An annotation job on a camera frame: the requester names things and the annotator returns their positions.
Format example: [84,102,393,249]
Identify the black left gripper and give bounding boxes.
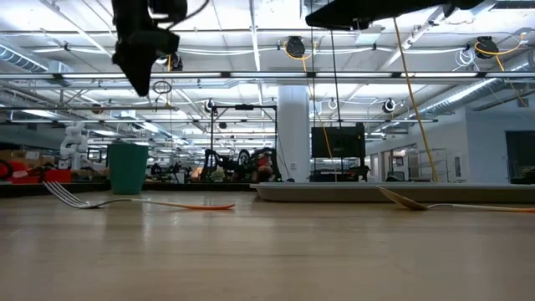
[111,0,159,98]

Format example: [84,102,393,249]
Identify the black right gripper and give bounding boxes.
[304,0,487,31]

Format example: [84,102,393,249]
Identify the green plastic cup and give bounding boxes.
[107,143,150,196]

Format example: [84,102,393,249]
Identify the metal fork orange handle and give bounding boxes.
[42,180,237,212]

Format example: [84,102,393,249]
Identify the grey plastic tray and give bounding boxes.
[249,181,535,204]

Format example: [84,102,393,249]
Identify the metal spoon orange handle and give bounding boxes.
[375,185,535,214]

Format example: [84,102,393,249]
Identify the long ceiling light bar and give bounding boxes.
[0,71,535,80]

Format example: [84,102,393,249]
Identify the black computer box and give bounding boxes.
[310,122,368,160]

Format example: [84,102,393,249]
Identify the white building column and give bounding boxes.
[277,85,312,183]

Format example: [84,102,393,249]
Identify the red storage box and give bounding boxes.
[7,168,74,186]

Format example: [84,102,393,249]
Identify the dark doorway panel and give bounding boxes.
[505,130,535,186]

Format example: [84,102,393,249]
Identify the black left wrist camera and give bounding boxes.
[127,29,181,56]

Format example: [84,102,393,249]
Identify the black hanging cable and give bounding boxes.
[329,28,344,126]

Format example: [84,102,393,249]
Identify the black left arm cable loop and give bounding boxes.
[166,0,211,31]

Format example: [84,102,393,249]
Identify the black camera rig frame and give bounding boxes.
[210,104,280,183]

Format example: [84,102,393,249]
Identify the yellow hanging cable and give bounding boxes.
[391,16,441,183]

